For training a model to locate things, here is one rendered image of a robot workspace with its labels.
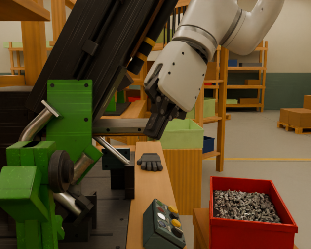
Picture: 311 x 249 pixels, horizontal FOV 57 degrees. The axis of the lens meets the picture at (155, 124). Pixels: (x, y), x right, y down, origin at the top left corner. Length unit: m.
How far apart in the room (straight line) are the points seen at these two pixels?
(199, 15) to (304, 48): 10.35
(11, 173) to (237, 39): 0.45
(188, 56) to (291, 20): 10.27
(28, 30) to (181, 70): 1.20
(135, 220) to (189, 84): 0.44
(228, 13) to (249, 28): 0.05
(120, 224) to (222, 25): 0.54
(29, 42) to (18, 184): 1.19
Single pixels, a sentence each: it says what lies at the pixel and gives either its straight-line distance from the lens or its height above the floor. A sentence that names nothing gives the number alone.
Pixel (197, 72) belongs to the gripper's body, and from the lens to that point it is 0.54.
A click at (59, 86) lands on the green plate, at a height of 1.25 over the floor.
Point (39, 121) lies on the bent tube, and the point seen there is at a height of 1.17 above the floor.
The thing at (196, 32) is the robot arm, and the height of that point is 1.36.
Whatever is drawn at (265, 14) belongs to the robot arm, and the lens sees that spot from 0.57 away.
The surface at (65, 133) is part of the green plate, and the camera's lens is 0.77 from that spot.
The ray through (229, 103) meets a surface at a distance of 9.53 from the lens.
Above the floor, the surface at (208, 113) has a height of 0.77.
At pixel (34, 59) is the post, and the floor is 1.35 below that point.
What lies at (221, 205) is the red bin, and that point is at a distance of 0.95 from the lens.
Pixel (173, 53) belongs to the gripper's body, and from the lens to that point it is 0.51.
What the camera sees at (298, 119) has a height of 0.30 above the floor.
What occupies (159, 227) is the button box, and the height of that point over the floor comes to 0.95.
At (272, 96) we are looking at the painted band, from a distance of 10.50.
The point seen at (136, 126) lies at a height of 1.13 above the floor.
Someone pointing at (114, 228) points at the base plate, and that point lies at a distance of 0.78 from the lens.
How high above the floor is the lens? 1.29
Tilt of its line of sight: 11 degrees down
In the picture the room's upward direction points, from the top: straight up
